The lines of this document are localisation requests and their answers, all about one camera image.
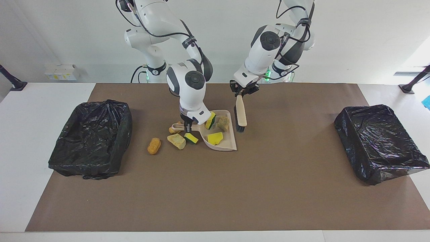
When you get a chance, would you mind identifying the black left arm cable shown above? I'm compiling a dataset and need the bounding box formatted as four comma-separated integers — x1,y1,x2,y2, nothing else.
275,0,315,81

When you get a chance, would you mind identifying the black camera stand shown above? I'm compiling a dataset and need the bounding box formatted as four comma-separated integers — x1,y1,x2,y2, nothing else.
0,64,28,91
398,65,430,94

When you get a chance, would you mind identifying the black base cable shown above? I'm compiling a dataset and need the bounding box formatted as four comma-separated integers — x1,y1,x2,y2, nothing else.
130,65,148,83

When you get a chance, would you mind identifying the bin with black bag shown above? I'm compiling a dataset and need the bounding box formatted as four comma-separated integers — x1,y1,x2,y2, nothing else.
334,104,430,186
48,99,133,180

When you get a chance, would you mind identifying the beige plastic dustpan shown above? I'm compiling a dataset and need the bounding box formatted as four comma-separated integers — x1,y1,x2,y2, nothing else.
171,110,238,152

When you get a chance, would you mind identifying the pale rock-like foam chunk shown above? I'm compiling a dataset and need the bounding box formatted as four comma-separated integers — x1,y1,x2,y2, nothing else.
167,133,186,150

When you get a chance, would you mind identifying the brown table mat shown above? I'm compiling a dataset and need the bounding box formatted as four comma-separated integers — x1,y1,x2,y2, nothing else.
25,83,430,232

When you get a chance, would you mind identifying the beige hand brush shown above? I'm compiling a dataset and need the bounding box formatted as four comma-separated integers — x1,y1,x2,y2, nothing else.
234,95,248,132

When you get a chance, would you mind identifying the brown oblong foam piece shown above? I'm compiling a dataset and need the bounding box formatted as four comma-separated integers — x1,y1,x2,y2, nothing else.
147,137,162,155

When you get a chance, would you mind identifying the white wall socket box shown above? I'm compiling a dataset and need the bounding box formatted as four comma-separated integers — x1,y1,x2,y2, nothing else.
45,64,80,81

